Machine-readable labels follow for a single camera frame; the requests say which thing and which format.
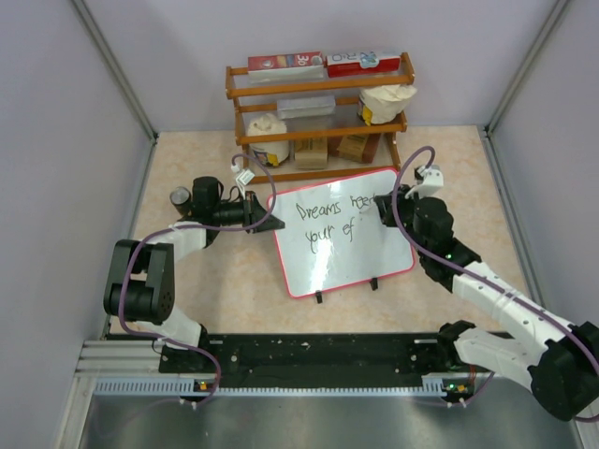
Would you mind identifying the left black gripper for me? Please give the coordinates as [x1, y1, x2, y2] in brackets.
[212, 191, 284, 234]

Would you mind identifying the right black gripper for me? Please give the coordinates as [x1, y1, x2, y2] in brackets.
[377, 184, 430, 256]

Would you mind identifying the pink framed whiteboard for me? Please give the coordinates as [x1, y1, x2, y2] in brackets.
[268, 168, 415, 298]

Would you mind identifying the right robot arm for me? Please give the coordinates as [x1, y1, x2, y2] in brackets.
[374, 185, 598, 423]

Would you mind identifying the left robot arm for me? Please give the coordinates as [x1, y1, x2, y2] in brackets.
[103, 176, 285, 371]

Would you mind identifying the white paper bag left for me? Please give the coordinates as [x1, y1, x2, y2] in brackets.
[245, 112, 291, 168]

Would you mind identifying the white paper bag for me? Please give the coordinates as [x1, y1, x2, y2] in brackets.
[245, 112, 291, 168]
[358, 84, 417, 125]

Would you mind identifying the brown cleaning pad pack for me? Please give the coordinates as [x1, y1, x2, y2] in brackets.
[334, 134, 380, 164]

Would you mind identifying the black yellow can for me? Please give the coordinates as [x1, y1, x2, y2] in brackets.
[169, 186, 191, 208]

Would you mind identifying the wooden three tier shelf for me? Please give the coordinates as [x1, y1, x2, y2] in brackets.
[225, 51, 416, 181]

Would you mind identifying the white paper bag right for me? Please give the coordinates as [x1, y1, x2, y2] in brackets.
[358, 84, 417, 125]

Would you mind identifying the silver foil box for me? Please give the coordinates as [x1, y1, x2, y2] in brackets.
[277, 95, 336, 120]

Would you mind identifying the red white box right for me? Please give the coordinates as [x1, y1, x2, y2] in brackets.
[326, 50, 402, 78]

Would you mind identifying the red toothpaste box left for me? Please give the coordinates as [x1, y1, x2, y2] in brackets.
[247, 51, 324, 71]

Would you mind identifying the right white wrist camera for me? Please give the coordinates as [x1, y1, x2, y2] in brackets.
[405, 164, 444, 199]

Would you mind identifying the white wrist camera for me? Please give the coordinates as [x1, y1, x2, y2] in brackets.
[405, 164, 444, 199]
[231, 165, 255, 188]

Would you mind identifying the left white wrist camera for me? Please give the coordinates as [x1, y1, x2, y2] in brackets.
[231, 165, 255, 188]

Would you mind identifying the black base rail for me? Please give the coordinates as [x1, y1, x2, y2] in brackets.
[158, 333, 486, 390]

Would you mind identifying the grey slotted cable duct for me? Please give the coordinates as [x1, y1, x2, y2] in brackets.
[94, 377, 474, 398]

